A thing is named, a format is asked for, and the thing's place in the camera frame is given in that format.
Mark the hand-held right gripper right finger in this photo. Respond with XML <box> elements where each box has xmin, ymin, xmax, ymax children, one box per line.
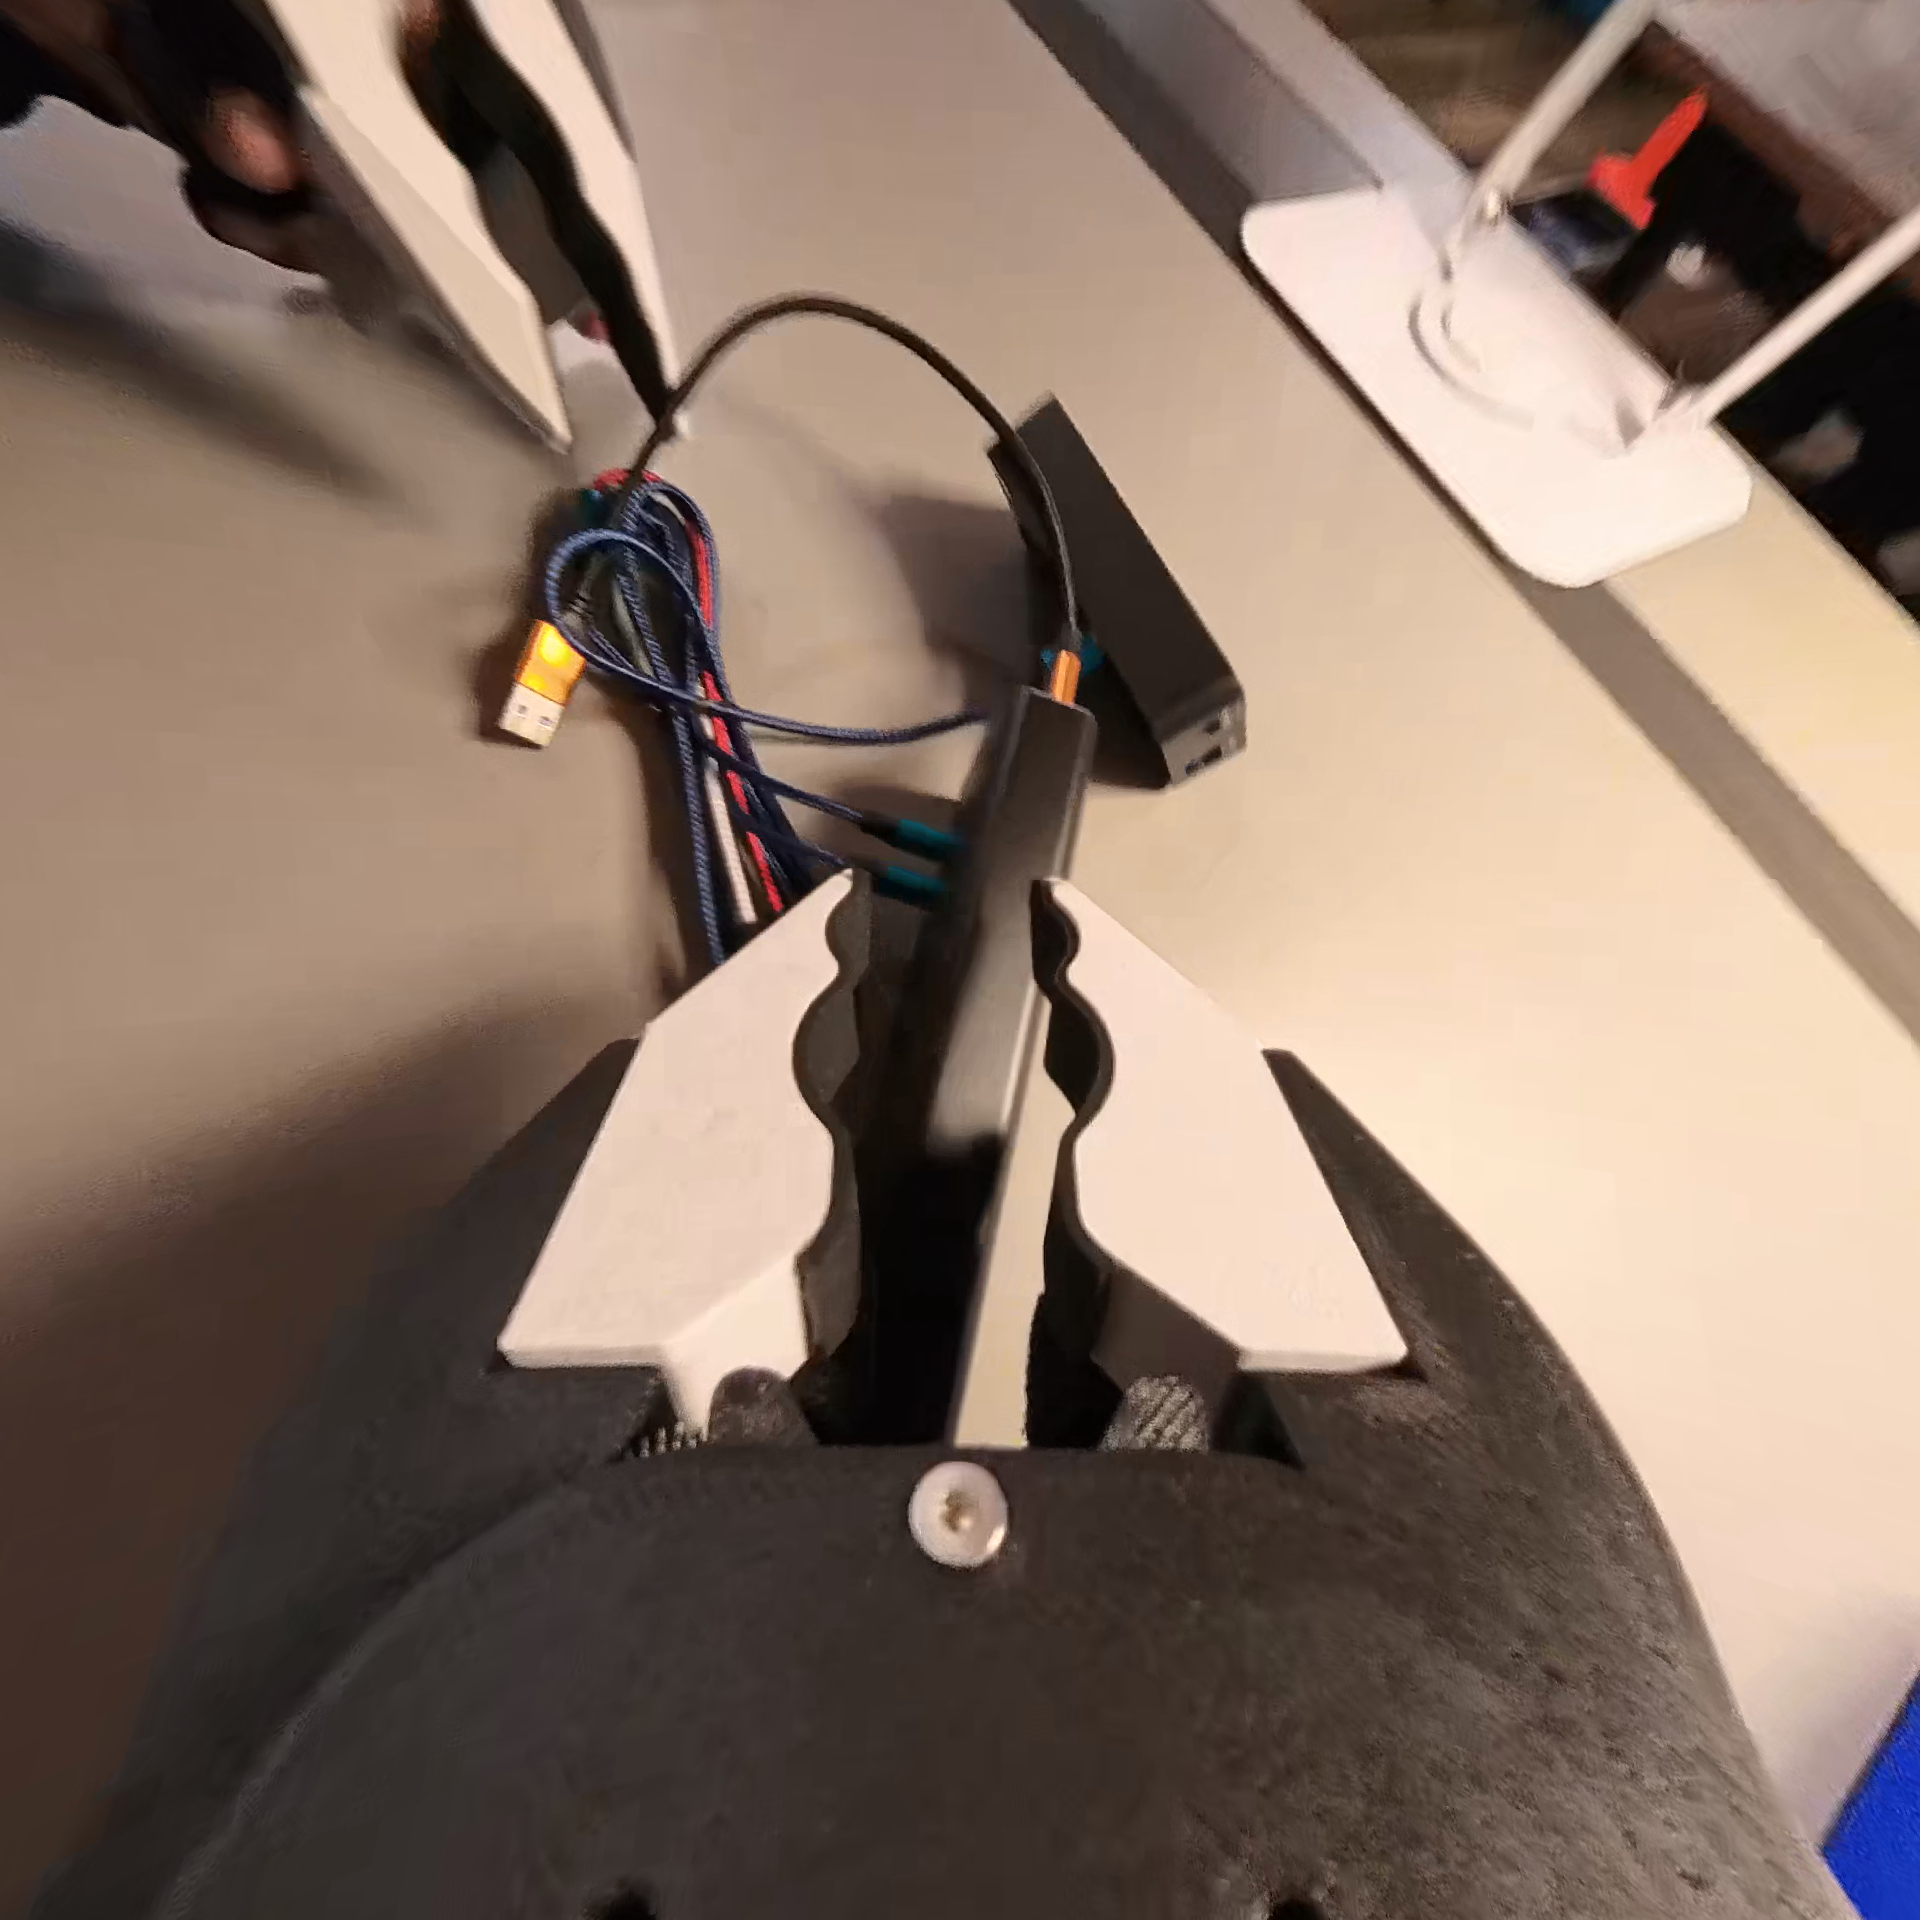
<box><xmin>1034</xmin><ymin>885</ymin><xmax>1410</xmax><ymax>1419</ymax></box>

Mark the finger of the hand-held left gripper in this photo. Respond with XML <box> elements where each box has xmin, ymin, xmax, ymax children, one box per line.
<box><xmin>444</xmin><ymin>0</ymin><xmax>676</xmax><ymax>438</ymax></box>
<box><xmin>268</xmin><ymin>0</ymin><xmax>578</xmax><ymax>453</ymax></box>

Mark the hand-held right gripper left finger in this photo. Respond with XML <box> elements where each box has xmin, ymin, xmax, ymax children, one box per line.
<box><xmin>495</xmin><ymin>871</ymin><xmax>875</xmax><ymax>1419</ymax></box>

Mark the slim black usb hub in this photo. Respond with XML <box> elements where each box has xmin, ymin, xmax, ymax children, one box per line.
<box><xmin>859</xmin><ymin>682</ymin><xmax>1101</xmax><ymax>1444</ymax></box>

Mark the orange plug usb cable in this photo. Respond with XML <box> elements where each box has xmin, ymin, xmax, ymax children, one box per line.
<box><xmin>604</xmin><ymin>295</ymin><xmax>1086</xmax><ymax>712</ymax></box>
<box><xmin>502</xmin><ymin>611</ymin><xmax>594</xmax><ymax>745</ymax></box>

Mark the thick black usb hub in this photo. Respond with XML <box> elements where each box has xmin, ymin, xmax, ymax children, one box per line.
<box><xmin>990</xmin><ymin>396</ymin><xmax>1253</xmax><ymax>787</ymax></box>

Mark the person's left hand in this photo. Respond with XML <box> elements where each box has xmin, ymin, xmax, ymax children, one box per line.
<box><xmin>208</xmin><ymin>81</ymin><xmax>308</xmax><ymax>204</ymax></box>

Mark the white lamp stand base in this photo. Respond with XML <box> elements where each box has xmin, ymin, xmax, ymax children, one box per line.
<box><xmin>1243</xmin><ymin>0</ymin><xmax>1920</xmax><ymax>593</ymax></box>

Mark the blue box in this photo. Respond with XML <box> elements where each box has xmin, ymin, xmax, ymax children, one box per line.
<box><xmin>1825</xmin><ymin>1678</ymin><xmax>1920</xmax><ymax>1920</ymax></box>

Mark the orange traffic cone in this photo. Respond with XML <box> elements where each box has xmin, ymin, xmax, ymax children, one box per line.
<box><xmin>1591</xmin><ymin>93</ymin><xmax>1716</xmax><ymax>231</ymax></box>

